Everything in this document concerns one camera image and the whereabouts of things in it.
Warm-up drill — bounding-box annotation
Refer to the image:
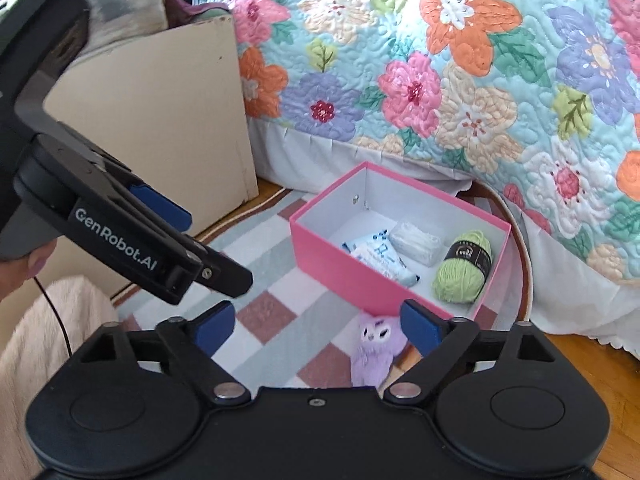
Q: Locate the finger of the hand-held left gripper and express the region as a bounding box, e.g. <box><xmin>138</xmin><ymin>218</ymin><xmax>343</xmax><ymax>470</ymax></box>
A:
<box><xmin>187</xmin><ymin>240</ymin><xmax>254</xmax><ymax>299</ymax></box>
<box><xmin>127</xmin><ymin>182</ymin><xmax>193</xmax><ymax>234</ymax></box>

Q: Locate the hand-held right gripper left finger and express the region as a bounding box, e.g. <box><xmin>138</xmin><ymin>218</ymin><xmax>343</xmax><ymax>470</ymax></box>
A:
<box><xmin>80</xmin><ymin>301</ymin><xmax>251</xmax><ymax>405</ymax></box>

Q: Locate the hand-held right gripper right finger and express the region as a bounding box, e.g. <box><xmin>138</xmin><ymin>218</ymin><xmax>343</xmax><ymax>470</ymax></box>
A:
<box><xmin>382</xmin><ymin>299</ymin><xmax>553</xmax><ymax>406</ymax></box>

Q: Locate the purple plush owl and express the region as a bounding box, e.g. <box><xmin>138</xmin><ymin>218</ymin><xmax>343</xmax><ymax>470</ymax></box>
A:
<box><xmin>349</xmin><ymin>312</ymin><xmax>409</xmax><ymax>389</ymax></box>

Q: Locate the clear plastic packet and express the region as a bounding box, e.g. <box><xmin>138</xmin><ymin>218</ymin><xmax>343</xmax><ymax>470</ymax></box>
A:
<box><xmin>389</xmin><ymin>218</ymin><xmax>445</xmax><ymax>267</ymax></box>

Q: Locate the pink cardboard box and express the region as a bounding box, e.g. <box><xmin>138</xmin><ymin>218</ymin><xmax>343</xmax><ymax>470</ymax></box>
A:
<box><xmin>289</xmin><ymin>161</ymin><xmax>512</xmax><ymax>322</ymax></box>

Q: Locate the person's left hand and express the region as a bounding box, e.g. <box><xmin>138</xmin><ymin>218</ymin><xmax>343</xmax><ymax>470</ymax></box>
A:
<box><xmin>0</xmin><ymin>240</ymin><xmax>57</xmax><ymax>302</ymax></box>

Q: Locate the checked rug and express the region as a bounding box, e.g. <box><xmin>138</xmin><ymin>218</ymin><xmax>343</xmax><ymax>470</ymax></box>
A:
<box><xmin>110</xmin><ymin>180</ymin><xmax>534</xmax><ymax>392</ymax></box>

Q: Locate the green yarn ball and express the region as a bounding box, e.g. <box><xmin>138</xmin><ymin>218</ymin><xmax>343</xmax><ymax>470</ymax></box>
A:
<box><xmin>431</xmin><ymin>230</ymin><xmax>495</xmax><ymax>305</ymax></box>

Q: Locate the white blue wipes packet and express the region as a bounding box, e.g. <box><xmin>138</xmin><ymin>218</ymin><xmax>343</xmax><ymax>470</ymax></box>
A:
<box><xmin>341</xmin><ymin>230</ymin><xmax>421</xmax><ymax>289</ymax></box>

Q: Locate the pink fluffy cloth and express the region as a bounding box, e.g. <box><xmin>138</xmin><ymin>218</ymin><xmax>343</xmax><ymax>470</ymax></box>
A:
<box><xmin>0</xmin><ymin>275</ymin><xmax>119</xmax><ymax>480</ymax></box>

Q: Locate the grey patterned cushion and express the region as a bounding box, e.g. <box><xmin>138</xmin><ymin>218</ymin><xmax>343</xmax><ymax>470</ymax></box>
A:
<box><xmin>75</xmin><ymin>0</ymin><xmax>169</xmax><ymax>61</ymax></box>

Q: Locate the floral quilt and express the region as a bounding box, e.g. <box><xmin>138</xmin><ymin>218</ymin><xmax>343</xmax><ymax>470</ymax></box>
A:
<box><xmin>200</xmin><ymin>0</ymin><xmax>640</xmax><ymax>288</ymax></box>

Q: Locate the black cable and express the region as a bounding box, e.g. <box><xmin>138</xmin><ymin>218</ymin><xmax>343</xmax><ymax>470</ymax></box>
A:
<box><xmin>34</xmin><ymin>277</ymin><xmax>72</xmax><ymax>362</ymax></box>

